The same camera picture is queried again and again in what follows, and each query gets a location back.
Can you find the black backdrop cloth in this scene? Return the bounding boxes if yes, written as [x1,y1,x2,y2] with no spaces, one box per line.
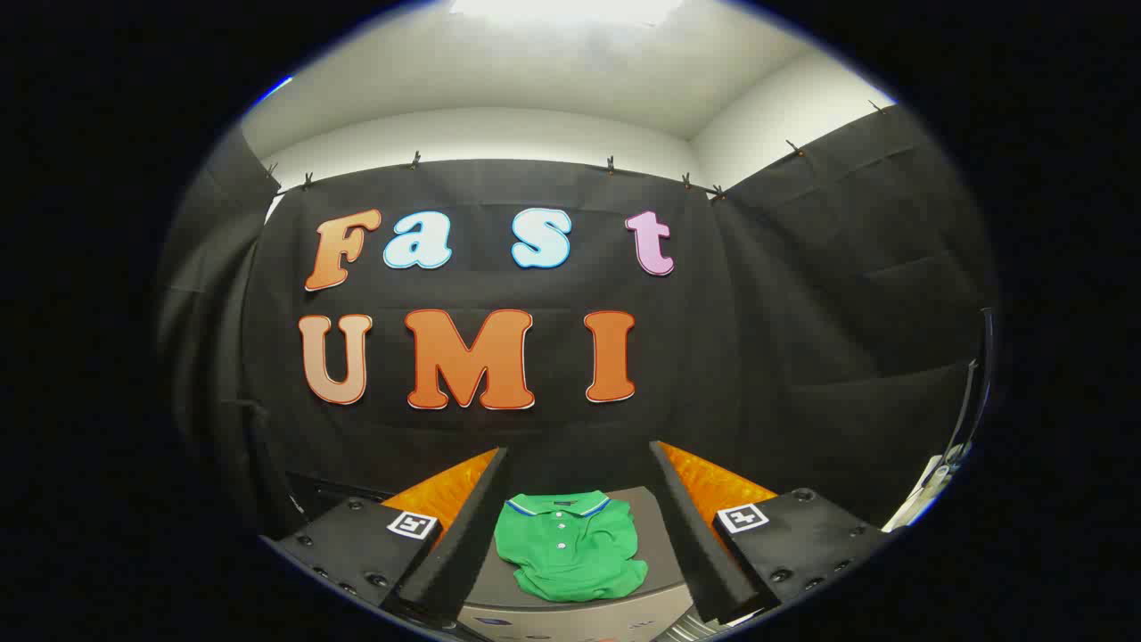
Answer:
[156,107,999,536]

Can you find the green polo shirt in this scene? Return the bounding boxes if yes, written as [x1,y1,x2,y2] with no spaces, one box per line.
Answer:
[495,490,650,603]

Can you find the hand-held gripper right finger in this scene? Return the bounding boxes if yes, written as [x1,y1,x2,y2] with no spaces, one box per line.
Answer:
[649,440,894,625]

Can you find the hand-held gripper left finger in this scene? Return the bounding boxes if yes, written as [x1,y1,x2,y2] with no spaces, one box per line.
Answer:
[272,446,512,623]

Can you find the dark curved frame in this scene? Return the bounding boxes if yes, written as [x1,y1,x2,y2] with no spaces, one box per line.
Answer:
[945,308,996,465]

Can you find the white object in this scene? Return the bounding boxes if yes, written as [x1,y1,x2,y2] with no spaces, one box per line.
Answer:
[882,453,950,531]

